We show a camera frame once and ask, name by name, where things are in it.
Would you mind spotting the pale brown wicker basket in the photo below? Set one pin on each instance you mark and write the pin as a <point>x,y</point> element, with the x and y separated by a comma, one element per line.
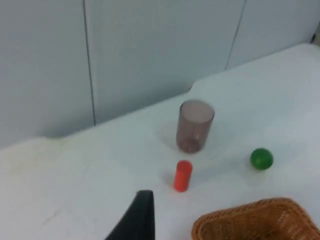
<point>250,220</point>

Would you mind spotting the green ball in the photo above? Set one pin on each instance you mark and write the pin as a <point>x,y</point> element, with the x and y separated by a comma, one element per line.
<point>261,159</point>

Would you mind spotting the red cylinder block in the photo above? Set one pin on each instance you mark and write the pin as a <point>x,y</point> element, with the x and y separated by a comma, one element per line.
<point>183,176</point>

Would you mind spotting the clear cup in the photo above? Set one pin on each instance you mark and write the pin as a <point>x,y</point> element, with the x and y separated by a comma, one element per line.
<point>193,127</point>

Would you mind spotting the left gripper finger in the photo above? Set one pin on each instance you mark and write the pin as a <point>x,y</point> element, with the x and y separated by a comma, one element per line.
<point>140,220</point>

